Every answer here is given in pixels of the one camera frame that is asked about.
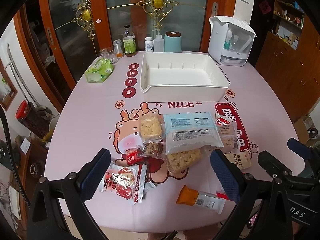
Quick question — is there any red cookie snack packet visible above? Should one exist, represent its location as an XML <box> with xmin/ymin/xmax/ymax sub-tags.
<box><xmin>215</xmin><ymin>113</ymin><xmax>240</xmax><ymax>153</ymax></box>

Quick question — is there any red lid jar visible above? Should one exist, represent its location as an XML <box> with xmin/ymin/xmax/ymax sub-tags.
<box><xmin>15</xmin><ymin>100</ymin><xmax>49</xmax><ymax>139</ymax></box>

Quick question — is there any red nut snack packet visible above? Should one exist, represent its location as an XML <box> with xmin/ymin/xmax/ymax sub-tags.
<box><xmin>125</xmin><ymin>141</ymin><xmax>165</xmax><ymax>166</ymax></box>

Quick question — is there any clear puffed rice snack pack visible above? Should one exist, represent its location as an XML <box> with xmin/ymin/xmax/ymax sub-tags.
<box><xmin>138</xmin><ymin>114</ymin><xmax>163</xmax><ymax>142</ymax></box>

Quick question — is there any clear drinking glass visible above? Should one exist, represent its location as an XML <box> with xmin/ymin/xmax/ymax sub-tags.
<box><xmin>100</xmin><ymin>47</ymin><xmax>118</xmax><ymax>64</ymax></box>

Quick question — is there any beige snack packet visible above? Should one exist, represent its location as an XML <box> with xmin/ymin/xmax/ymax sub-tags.
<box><xmin>225</xmin><ymin>151</ymin><xmax>252</xmax><ymax>170</ymax></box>

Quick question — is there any orange white snack bar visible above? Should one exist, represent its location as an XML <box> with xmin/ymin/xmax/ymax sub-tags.
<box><xmin>176</xmin><ymin>185</ymin><xmax>226</xmax><ymax>214</ymax></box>

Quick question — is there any small white pill bottle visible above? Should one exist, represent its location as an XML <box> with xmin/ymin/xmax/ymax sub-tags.
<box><xmin>144</xmin><ymin>36</ymin><xmax>153</xmax><ymax>53</ymax></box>

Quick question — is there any light blue snack bag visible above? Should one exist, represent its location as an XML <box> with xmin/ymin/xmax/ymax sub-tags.
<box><xmin>163</xmin><ymin>112</ymin><xmax>223</xmax><ymax>155</ymax></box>

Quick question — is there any white plastic storage bin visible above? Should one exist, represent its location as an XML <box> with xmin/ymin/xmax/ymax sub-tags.
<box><xmin>140</xmin><ymin>53</ymin><xmax>230</xmax><ymax>103</ymax></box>

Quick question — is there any red silver snack packet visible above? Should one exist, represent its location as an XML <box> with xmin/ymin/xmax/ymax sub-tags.
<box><xmin>98</xmin><ymin>162</ymin><xmax>156</xmax><ymax>205</ymax></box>

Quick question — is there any white toothbrush sterilizer box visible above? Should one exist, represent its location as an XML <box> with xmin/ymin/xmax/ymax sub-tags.
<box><xmin>208</xmin><ymin>16</ymin><xmax>257</xmax><ymax>67</ymax></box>

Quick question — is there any green tissue pack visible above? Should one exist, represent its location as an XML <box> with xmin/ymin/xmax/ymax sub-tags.
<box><xmin>85</xmin><ymin>58</ymin><xmax>114</xmax><ymax>83</ymax></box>

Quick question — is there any black cable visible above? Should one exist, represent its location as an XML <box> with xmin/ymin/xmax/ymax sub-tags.
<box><xmin>0</xmin><ymin>106</ymin><xmax>32</xmax><ymax>207</ymax></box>

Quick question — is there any green label glass bottle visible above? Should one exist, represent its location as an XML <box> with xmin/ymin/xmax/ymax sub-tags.
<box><xmin>123</xmin><ymin>25</ymin><xmax>137</xmax><ymax>56</ymax></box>

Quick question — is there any teal ceramic canister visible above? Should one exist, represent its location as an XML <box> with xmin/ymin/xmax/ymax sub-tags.
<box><xmin>164</xmin><ymin>31</ymin><xmax>182</xmax><ymax>53</ymax></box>

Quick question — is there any wooden shelf cabinet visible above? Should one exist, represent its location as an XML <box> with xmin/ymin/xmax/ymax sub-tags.
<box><xmin>255</xmin><ymin>0</ymin><xmax>319</xmax><ymax>122</ymax></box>

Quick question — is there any white squeeze bottle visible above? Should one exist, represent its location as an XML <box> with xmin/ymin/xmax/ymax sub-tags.
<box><xmin>153</xmin><ymin>29</ymin><xmax>164</xmax><ymax>53</ymax></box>

